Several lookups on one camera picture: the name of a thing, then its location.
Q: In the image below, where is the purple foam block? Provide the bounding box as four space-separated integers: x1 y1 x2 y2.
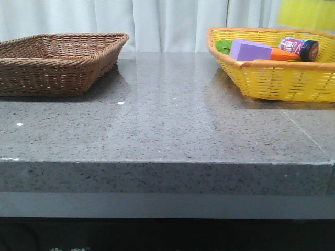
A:
229 39 272 61

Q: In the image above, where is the small bottle black cap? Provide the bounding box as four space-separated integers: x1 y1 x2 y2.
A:
278 37 319 62

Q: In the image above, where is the yellow woven basket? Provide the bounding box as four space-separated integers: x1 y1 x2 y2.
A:
207 27 334 102

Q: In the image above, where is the yellow transparent tape roll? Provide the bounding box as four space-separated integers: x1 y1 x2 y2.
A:
277 0 334 31

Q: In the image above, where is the orange toy carrot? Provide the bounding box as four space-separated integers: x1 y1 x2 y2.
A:
215 39 298 61

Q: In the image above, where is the white curtain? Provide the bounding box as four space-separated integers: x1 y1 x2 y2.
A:
0 0 335 53

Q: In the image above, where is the brown wicker basket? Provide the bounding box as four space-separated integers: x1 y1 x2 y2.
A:
1 33 130 97

